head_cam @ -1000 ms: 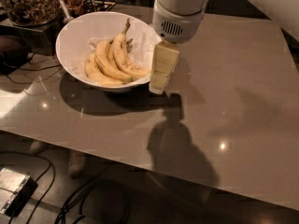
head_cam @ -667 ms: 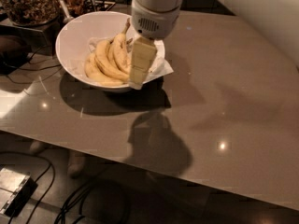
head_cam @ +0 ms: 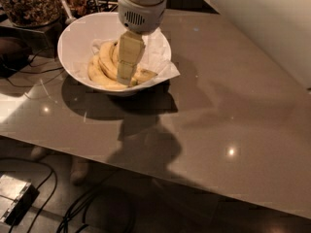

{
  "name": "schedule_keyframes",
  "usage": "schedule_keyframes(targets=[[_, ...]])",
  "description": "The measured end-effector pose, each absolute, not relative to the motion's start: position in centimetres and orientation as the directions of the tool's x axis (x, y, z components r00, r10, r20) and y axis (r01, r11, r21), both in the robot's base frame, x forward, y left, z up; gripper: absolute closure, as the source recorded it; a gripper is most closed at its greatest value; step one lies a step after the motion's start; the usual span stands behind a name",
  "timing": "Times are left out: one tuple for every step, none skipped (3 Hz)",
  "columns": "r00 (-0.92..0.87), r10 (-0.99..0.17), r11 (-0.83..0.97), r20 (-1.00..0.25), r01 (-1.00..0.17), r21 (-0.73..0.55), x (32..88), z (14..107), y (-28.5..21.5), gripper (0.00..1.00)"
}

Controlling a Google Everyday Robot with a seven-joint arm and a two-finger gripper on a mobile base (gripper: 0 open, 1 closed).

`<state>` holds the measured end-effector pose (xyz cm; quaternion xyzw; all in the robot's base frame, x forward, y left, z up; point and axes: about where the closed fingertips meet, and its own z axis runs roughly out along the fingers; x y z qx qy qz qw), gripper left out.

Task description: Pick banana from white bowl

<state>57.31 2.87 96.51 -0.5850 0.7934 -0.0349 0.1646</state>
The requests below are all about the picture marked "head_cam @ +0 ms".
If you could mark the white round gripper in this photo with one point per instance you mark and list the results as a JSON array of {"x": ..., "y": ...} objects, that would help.
[{"x": 142, "y": 16}]

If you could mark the spotted yellow banana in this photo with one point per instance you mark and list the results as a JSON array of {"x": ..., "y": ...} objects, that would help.
[{"x": 141, "y": 75}]

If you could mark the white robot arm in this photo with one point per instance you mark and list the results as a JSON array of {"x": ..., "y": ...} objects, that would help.
[{"x": 281, "y": 28}]

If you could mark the yellow banana middle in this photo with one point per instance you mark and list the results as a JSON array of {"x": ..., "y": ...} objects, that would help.
[{"x": 105, "y": 60}]

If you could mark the white ceramic bowl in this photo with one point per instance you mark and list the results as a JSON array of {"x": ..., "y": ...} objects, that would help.
[{"x": 78, "y": 34}]

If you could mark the yellow banana left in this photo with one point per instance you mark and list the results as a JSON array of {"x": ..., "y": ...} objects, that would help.
[{"x": 97, "y": 75}]

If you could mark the white paper liner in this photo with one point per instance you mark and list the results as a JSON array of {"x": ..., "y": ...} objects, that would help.
[{"x": 156, "y": 58}]

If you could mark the glass jar of nuts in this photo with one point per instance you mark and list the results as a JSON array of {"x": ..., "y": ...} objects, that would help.
[{"x": 31, "y": 13}]

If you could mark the dark round object left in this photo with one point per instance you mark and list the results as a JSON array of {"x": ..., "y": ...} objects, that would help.
[{"x": 14, "y": 55}]

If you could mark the silver metal box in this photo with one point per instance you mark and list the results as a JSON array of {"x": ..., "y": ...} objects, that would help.
[{"x": 15, "y": 199}]

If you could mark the white handled scoop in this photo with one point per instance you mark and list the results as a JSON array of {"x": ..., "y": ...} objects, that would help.
[{"x": 70, "y": 18}]

